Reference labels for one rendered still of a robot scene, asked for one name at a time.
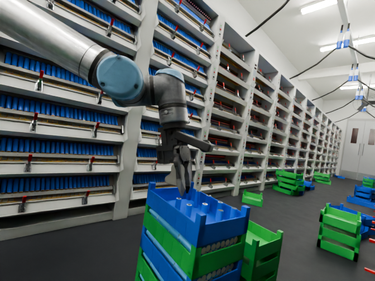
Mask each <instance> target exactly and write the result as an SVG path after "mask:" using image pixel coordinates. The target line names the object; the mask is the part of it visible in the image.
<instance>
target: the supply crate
mask: <svg viewBox="0 0 375 281"><path fill-rule="evenodd" d="M155 187H156V183H154V182H149V185H148V192H147V200H146V204H148V205H149V207H151V208H152V209H153V210H154V211H156V212H157V213H158V214H159V215H160V216H161V217H162V218H163V219H164V220H165V221H167V222H168V223H169V224H170V225H171V226H172V227H173V228H174V229H175V230H177V231H178V232H179V233H180V234H181V235H182V236H183V237H184V238H185V239H186V240H188V241H189V242H190V243H191V244H193V245H194V246H195V247H196V248H199V247H201V246H205V245H209V244H212V243H216V242H219V241H222V240H225V239H229V238H233V237H235V236H239V235H243V234H246V233H247V229H248V222H249V214H250V209H251V208H250V207H248V206H246V205H244V206H242V208H241V211H239V210H237V215H236V218H233V219H229V218H230V211H231V206H229V205H227V204H225V203H223V209H222V210H223V211H224V214H223V221H217V222H215V216H216V211H217V204H218V201H219V200H217V199H215V198H213V197H211V200H210V208H209V213H208V214H205V213H203V212H201V207H202V203H205V200H206V194H205V193H202V192H200V198H199V206H198V208H194V200H195V192H196V189H194V188H193V187H194V182H193V181H192V182H191V187H190V191H189V193H186V191H185V192H184V195H183V196H180V193H179V190H178V187H172V188H155ZM177 197H180V198H182V200H181V207H180V210H178V209H177V208H176V207H175V202H176V198H177ZM186 204H192V210H191V217H190V218H189V217H188V216H186V215H185V209H186Z"/></svg>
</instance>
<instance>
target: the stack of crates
mask: <svg viewBox="0 0 375 281"><path fill-rule="evenodd" d="M282 239H283V231H281V230H278V231H277V234H275V233H274V232H271V231H269V230H267V229H265V228H264V227H262V226H260V225H258V224H256V223H254V222H252V221H250V220H249V222H248V229H247V236H246V243H245V247H244V254H243V261H242V269H241V276H240V281H276V279H277V272H278V265H279V261H280V253H281V246H282Z"/></svg>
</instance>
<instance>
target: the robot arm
mask: <svg viewBox="0 0 375 281"><path fill-rule="evenodd" d="M0 31H1V32H2V33H4V34H5V35H7V36H9V37H11V38H13V39H14V40H16V41H18V42H19V43H21V44H23V45H25V46H27V47H28V48H30V49H32V50H34V51H35V52H37V53H39V54H40V55H42V56H44V57H46V58H47V59H49V60H51V61H53V62H54V63H56V64H58V65H60V66H61V67H63V68H65V69H67V70H69V71H70V72H72V73H73V74H75V75H77V76H79V77H80V78H82V79H84V80H86V81H87V82H88V83H89V84H91V85H92V86H95V87H96V88H98V89H99V90H101V91H103V92H105V93H106V94H107V95H109V96H110V97H111V98H112V101H113V103H114V105H115V106H117V107H122V108H126V107H131V106H151V105H158V112H159V119H160V125H161V126H163V127H161V128H158V132H159V133H161V142H162V143H160V144H162V145H160V144H159V145H158V147H156V152H157V163H159V164H170V163H173V165H172V166H171V173H170V174H169V175H167V176H166V177H165V182H166V183H167V184H170V185H174V186H177V187H178V190H179V193H180V196H183V195H184V192H185V191H186V193H189V191H190V187H191V175H192V161H191V154H190V148H189V146H188V144H189V145H191V146H193V147H196V148H198V149H200V150H201V151H202V152H212V151H213V148H214V145H213V144H211V143H210V142H209V141H208V140H201V139H199V138H196V137H193V136H191V135H188V134H186V133H183V132H181V130H183V129H186V124H187V123H188V122H189V119H188V110H187V104H186V93H185V83H184V76H183V74H182V73H181V72H180V71H178V70H175V69H161V70H158V71H157V72H156V73H155V76H143V75H142V72H141V70H140V68H139V67H138V66H137V64H136V63H135V62H133V61H132V60H131V59H129V58H127V57H125V56H122V55H116V54H115V53H113V52H111V51H109V50H108V49H105V48H103V47H101V46H100V45H98V44H97V43H95V42H93V41H92V40H90V39H88V38H87V37H85V36H83V35H82V34H80V33H79V32H77V31H75V30H74V29H72V28H71V27H69V26H67V25H66V24H64V23H62V22H61V21H59V20H57V19H56V18H54V17H53V16H51V15H49V14H48V13H46V12H44V11H43V10H41V9H39V8H38V7H36V6H35V5H33V4H32V3H30V2H28V1H27V0H0Z"/></svg>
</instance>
